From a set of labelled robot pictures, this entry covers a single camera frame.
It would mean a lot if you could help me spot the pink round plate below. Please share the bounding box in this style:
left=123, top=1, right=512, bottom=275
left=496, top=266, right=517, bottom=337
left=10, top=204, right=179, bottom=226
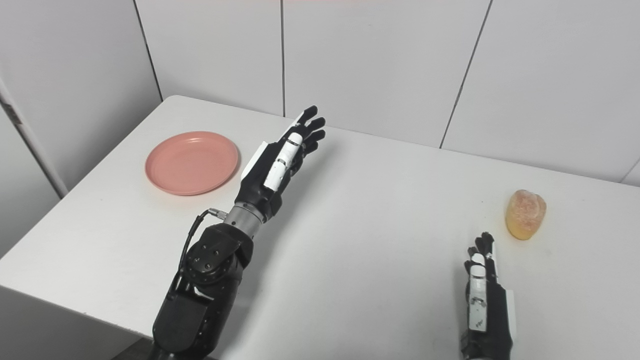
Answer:
left=145, top=131, right=240, bottom=197

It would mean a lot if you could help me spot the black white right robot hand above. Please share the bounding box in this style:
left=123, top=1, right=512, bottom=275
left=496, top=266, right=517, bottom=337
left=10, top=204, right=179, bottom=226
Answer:
left=460, top=231, right=517, bottom=360

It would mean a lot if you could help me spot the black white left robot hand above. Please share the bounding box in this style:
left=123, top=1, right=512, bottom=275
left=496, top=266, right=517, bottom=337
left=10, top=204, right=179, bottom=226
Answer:
left=234, top=105, right=327, bottom=223

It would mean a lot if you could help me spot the white wall corner post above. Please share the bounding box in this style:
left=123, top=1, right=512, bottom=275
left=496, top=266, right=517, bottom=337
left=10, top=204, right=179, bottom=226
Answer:
left=0, top=75, right=69, bottom=199

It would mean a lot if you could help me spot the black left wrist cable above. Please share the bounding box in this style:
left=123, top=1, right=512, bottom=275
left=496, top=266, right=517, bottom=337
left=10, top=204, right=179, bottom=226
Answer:
left=177, top=207, right=228, bottom=281

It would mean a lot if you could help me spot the crusty bread roll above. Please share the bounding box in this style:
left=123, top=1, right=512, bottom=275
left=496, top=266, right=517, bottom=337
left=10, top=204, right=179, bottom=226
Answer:
left=505, top=189, right=547, bottom=241

